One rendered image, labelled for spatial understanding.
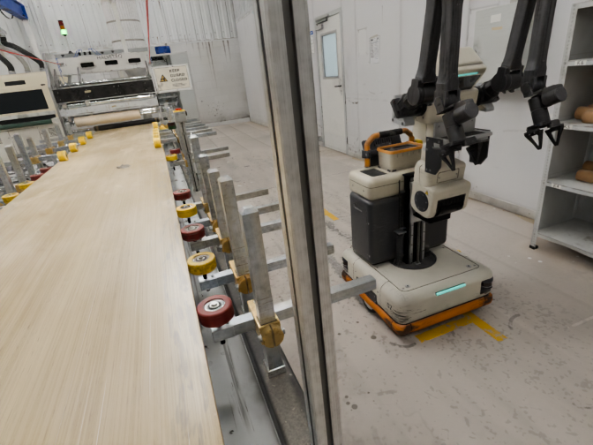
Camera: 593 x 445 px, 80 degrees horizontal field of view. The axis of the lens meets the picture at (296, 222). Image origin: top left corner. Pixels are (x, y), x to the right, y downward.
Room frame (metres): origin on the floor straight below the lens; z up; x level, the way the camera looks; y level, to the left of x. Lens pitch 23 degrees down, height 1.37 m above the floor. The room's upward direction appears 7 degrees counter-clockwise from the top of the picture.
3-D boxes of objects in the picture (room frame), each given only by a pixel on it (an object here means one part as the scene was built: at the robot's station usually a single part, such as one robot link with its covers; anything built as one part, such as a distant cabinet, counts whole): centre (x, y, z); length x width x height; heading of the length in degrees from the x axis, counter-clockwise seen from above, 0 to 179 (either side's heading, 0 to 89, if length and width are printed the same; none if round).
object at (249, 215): (0.67, 0.09, 0.89); 0.04 x 0.04 x 0.48; 18
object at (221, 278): (0.98, 0.10, 0.82); 0.43 x 0.03 x 0.04; 108
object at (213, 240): (1.21, 0.18, 0.84); 0.43 x 0.03 x 0.04; 108
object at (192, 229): (1.15, 0.36, 0.85); 0.08 x 0.08 x 0.11
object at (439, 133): (1.56, -0.74, 0.99); 0.28 x 0.16 x 0.22; 108
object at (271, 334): (0.69, 0.10, 0.83); 0.14 x 0.06 x 0.05; 18
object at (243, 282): (0.93, 0.18, 0.82); 0.14 x 0.06 x 0.05; 18
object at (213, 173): (1.14, 0.25, 0.87); 0.04 x 0.04 x 0.48; 18
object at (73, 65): (5.37, 2.24, 0.95); 1.65 x 0.70 x 1.90; 108
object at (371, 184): (1.92, -0.63, 0.59); 0.55 x 0.34 x 0.83; 108
